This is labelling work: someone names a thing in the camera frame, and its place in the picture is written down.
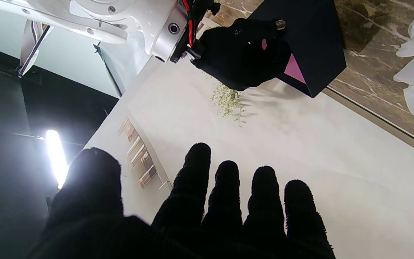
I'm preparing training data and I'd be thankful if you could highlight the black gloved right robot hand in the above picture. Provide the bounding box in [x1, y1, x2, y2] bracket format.
[191, 18, 294, 91]

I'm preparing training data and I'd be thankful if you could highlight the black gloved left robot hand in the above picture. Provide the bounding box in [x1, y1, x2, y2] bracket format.
[26, 143, 335, 259]

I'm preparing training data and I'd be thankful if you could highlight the bright studio light panel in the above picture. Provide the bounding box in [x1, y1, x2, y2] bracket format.
[45, 129, 69, 189]

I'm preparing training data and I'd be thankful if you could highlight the black box with pink inside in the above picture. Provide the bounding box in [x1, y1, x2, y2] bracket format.
[248, 0, 347, 98]

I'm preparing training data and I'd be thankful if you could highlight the folded white photo umbrella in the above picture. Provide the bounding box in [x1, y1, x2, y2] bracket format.
[18, 20, 53, 78]

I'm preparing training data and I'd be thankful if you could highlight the black backdrop frame pole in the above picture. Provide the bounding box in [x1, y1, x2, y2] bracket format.
[94, 43, 123, 97]

